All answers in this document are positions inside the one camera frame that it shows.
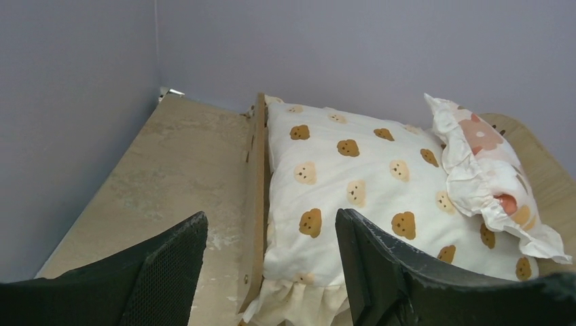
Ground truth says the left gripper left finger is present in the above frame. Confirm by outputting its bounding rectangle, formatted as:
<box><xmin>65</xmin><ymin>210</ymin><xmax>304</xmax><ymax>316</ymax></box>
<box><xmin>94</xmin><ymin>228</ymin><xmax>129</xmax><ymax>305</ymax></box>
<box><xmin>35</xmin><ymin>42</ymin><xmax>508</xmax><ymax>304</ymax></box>
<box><xmin>1</xmin><ymin>211</ymin><xmax>208</xmax><ymax>325</ymax></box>

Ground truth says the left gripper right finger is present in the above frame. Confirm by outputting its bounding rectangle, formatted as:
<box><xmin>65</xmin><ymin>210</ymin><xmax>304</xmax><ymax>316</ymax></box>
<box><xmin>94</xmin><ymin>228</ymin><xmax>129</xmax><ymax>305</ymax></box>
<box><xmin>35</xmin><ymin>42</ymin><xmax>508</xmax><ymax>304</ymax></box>
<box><xmin>335</xmin><ymin>209</ymin><xmax>575</xmax><ymax>325</ymax></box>

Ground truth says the floral print small pillow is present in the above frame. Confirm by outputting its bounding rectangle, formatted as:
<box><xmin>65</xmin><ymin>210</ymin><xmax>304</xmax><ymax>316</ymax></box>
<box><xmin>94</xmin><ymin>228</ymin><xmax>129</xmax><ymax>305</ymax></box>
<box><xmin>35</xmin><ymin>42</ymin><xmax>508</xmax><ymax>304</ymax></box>
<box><xmin>425</xmin><ymin>94</ymin><xmax>573</xmax><ymax>264</ymax></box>

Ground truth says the bear print white cushion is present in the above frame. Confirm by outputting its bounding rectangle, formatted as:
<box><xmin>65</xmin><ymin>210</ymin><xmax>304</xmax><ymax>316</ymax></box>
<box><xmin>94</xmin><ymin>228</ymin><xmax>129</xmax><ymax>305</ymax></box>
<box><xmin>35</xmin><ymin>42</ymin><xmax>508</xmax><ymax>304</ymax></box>
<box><xmin>242</xmin><ymin>96</ymin><xmax>539</xmax><ymax>325</ymax></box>

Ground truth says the wooden pet bed frame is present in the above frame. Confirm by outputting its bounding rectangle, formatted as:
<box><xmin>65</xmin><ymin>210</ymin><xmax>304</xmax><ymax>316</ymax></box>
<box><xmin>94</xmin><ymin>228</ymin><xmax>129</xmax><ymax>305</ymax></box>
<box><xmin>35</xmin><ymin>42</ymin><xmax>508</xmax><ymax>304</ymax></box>
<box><xmin>239</xmin><ymin>94</ymin><xmax>575</xmax><ymax>325</ymax></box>

